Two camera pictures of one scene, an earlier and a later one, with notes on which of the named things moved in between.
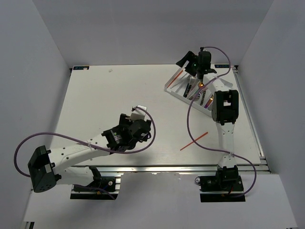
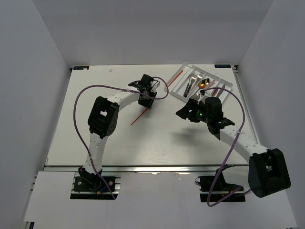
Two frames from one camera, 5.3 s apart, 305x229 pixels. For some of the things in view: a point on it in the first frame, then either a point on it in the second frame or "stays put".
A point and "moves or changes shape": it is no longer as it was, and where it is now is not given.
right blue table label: (221, 66) stays put
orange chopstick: (175, 78) stays put
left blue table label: (80, 67) stays put
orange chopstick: (196, 140) moves or changes shape
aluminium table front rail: (169, 170) stays put
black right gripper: (191, 57) -> (191, 105)
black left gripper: (124, 121) -> (148, 104)
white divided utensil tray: (185, 85) stays put
